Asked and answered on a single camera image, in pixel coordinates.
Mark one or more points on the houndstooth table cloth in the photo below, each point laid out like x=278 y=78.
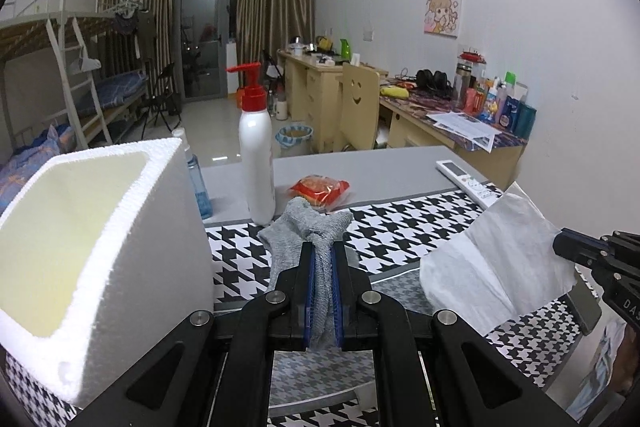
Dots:
x=400 y=227

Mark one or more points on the green carton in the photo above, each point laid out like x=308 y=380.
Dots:
x=345 y=48

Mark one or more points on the dark thermos flask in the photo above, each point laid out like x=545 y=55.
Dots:
x=462 y=82

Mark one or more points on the white remote control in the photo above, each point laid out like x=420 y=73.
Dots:
x=460 y=174

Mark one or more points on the white metal bunk bed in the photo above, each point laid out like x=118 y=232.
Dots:
x=120 y=87
x=30 y=34

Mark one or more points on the wooden desk with printed cover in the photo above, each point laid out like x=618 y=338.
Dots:
x=405 y=132

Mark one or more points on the black folding chair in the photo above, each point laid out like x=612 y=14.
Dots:
x=167 y=99

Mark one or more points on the white pump bottle red top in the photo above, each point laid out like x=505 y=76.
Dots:
x=256 y=167

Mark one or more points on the silver cooking pot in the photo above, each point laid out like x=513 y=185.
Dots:
x=298 y=48

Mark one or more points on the black headphones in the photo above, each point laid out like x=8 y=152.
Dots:
x=432 y=80

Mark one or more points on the white foam box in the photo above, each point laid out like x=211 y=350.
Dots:
x=165 y=232

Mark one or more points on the yellow pouch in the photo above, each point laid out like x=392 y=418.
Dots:
x=394 y=93

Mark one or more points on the red snack packet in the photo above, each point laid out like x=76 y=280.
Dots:
x=322 y=188

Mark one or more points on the cartoon wall poster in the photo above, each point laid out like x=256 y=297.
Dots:
x=442 y=12

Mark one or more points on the wooden chair with smiley cutout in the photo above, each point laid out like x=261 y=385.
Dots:
x=357 y=107

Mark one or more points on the blue waste bin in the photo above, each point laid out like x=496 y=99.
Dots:
x=295 y=139

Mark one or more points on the dark smartphone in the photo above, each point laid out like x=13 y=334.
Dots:
x=587 y=309

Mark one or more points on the blue liquid bottle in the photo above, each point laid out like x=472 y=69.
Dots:
x=197 y=187

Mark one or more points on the red box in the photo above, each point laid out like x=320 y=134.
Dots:
x=474 y=101

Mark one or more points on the printed paper sheets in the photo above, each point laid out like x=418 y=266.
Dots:
x=465 y=127

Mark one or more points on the grey sock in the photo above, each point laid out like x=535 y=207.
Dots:
x=320 y=232

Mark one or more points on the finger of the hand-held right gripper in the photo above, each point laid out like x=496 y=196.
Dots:
x=575 y=254
x=580 y=241

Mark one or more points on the small red ornament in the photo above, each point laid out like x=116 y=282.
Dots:
x=472 y=56

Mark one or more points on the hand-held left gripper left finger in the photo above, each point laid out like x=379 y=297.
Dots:
x=309 y=307

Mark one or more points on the blue plaid blanket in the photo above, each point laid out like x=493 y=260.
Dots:
x=30 y=162

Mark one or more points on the dark hanging clothes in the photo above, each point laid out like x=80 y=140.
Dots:
x=125 y=23

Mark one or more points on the white bunk bed ladder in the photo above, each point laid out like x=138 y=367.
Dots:
x=82 y=97

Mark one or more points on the glass balcony door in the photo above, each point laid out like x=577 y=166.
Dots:
x=205 y=22

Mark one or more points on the blue toiletry bottle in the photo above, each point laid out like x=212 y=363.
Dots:
x=509 y=114

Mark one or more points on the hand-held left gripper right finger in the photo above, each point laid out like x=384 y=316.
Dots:
x=339 y=307

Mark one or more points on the white tissue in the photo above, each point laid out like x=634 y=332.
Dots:
x=490 y=267

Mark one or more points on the wooden desk with drawers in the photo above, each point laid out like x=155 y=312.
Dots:
x=320 y=107

